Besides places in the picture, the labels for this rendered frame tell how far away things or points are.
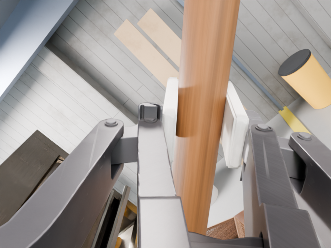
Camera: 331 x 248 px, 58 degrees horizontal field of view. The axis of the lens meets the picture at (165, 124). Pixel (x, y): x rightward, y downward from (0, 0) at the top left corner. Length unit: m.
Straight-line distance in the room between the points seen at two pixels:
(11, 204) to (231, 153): 1.57
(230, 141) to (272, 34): 3.82
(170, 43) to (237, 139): 3.37
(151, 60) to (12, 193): 2.33
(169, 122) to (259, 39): 3.80
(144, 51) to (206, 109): 3.40
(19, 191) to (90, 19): 2.65
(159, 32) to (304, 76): 1.64
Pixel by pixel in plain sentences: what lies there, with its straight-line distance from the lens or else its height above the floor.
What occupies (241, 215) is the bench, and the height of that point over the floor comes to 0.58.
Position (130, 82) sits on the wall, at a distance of 4.00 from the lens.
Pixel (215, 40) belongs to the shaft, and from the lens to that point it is 0.17.
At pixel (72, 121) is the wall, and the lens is 4.41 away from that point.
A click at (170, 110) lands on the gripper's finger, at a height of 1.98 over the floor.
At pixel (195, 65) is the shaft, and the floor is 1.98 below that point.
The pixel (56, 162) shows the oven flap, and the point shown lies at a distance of 2.06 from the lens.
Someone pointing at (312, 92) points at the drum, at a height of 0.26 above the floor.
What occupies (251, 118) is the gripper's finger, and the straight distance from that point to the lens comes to 0.18.
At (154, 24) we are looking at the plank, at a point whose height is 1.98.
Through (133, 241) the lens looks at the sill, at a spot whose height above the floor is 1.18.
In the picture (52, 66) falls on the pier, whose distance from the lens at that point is 4.00.
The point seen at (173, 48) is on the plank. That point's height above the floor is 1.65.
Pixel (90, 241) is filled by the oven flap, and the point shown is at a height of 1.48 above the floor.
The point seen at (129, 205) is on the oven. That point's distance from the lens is 2.21.
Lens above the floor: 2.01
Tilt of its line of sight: 15 degrees down
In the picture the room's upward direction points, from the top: 48 degrees counter-clockwise
